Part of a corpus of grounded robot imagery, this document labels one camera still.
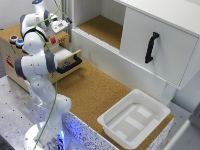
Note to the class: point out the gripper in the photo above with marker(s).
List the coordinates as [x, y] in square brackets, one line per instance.
[60, 25]

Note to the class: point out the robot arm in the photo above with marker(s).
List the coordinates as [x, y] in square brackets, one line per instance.
[40, 66]

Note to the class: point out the wooden drawer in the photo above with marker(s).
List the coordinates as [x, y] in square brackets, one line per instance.
[63, 53]

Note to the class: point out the wooden drawer box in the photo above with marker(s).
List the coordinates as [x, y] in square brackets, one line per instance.
[8, 53]

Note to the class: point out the blue button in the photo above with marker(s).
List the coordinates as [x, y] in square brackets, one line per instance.
[19, 42]

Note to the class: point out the red button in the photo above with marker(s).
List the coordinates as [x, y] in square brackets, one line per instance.
[13, 38]

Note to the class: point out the white cabinet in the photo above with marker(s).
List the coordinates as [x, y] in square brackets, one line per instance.
[100, 56]

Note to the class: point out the white sliding door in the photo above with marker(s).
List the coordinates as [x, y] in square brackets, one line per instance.
[173, 50]

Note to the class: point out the white plastic box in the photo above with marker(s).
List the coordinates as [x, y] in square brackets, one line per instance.
[133, 120]

